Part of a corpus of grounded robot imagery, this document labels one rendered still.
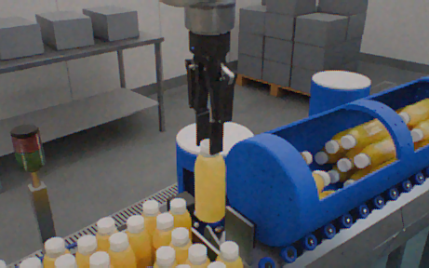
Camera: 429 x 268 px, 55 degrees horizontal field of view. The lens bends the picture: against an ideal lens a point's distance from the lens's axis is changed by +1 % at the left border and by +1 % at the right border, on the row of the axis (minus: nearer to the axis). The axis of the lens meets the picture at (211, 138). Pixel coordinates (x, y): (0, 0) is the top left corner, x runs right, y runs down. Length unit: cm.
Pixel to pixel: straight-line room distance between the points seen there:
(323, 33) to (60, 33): 250
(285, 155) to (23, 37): 256
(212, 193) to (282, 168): 19
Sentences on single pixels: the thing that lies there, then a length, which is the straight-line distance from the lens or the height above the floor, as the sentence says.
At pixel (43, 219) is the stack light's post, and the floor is 101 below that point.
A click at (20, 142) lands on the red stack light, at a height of 124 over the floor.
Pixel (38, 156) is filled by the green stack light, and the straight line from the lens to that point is 109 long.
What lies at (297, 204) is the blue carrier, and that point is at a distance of 95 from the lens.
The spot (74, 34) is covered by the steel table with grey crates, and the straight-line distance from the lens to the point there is 341.
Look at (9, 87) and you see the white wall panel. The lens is 410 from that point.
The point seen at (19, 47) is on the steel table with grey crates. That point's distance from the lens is 325.
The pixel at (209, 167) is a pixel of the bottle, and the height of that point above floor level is 126.
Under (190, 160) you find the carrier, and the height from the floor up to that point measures 100.
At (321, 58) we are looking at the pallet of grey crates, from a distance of 446.
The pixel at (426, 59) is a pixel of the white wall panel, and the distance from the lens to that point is 622.
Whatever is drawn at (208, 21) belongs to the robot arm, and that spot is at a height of 155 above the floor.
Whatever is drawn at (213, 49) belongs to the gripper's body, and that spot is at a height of 150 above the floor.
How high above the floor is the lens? 167
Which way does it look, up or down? 26 degrees down
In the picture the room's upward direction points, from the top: straight up
